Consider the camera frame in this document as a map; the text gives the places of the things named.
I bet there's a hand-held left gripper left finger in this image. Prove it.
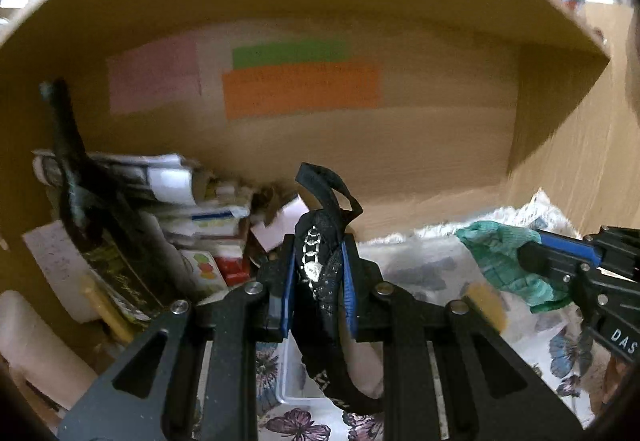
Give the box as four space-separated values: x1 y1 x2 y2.
56 233 297 441

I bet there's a yellow block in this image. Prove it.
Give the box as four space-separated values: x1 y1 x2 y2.
462 282 508 333

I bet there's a butterfly printed cloth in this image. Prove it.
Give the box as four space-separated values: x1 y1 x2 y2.
200 191 616 441

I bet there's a pile of papers and booklets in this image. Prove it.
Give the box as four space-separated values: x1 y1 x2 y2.
32 151 311 302

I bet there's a wooden shelf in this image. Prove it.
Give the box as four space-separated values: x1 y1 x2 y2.
0 0 640 362

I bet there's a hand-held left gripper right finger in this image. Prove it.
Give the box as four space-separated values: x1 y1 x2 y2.
343 235 587 441

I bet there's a white paper roll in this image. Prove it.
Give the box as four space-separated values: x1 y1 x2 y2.
0 290 98 412

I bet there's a clear plastic box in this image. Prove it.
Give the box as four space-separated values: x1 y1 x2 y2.
277 338 331 406

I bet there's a pink sticky note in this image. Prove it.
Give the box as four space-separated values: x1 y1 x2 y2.
106 33 203 116

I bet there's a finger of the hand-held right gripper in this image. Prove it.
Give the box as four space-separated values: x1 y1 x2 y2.
535 229 601 268
518 244 583 294

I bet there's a green cloth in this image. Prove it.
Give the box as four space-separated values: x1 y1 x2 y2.
455 220 576 314

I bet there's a white paper sheet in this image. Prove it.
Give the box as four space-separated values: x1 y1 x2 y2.
22 220 101 324

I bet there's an orange sticky note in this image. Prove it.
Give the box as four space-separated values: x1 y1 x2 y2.
221 65 383 122

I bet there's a dark glass bottle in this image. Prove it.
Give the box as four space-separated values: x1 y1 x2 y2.
40 79 171 322

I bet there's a green sticky note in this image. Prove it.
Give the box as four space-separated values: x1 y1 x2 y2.
231 39 350 70

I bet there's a black sparkly sandal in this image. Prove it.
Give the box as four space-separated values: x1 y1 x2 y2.
291 163 386 414

